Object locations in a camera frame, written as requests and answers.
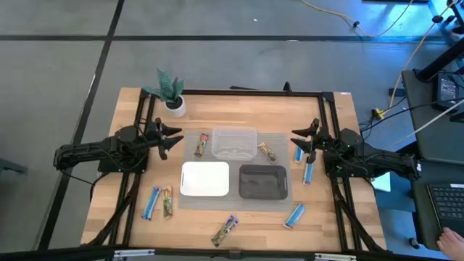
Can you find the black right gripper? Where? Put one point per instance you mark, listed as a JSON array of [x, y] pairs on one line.
[[320, 139]]

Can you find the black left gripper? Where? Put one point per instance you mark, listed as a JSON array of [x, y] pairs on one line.
[[154, 134]]

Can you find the blue granola bar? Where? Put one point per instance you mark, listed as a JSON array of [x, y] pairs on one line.
[[298, 156], [294, 216], [151, 203], [308, 174]]

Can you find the green and orange granola bar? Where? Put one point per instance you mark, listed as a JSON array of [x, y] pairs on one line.
[[167, 202], [267, 152]]

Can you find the purple and green granola bar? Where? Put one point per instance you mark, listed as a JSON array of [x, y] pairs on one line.
[[224, 231]]

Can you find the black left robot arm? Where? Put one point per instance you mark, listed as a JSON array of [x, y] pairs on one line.
[[90, 148]]

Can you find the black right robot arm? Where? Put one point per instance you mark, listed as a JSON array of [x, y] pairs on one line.
[[380, 159]]

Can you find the white plant pot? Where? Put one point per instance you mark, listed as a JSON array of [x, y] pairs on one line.
[[177, 108]]

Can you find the green artificial plant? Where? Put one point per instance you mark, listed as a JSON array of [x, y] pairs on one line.
[[167, 87]]

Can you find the white plastic bin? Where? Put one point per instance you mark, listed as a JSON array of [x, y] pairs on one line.
[[204, 178]]

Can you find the dark grey plastic bin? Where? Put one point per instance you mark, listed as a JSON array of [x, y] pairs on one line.
[[263, 182]]

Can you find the clear plastic container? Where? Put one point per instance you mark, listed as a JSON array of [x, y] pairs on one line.
[[234, 143]]

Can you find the yellow plug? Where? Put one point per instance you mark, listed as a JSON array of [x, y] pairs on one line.
[[378, 114]]

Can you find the grey woven placemat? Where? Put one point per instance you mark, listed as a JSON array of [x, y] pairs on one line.
[[235, 204]]

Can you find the dark grey desk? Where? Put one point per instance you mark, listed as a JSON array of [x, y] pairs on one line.
[[427, 137]]

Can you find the black power adapter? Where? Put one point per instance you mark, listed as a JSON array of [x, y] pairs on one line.
[[447, 90]]

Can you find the black stand leg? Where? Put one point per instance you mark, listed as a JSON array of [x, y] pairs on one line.
[[440, 63]]

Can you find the black keyboard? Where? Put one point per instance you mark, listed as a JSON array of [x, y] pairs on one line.
[[449, 204]]

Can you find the person's hand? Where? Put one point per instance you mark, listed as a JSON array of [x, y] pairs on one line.
[[452, 243]]

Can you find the black aluminium frame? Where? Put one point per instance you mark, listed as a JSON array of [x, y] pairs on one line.
[[253, 93]]

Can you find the silver metal bracket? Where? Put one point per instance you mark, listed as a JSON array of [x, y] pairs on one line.
[[335, 256], [134, 253]]

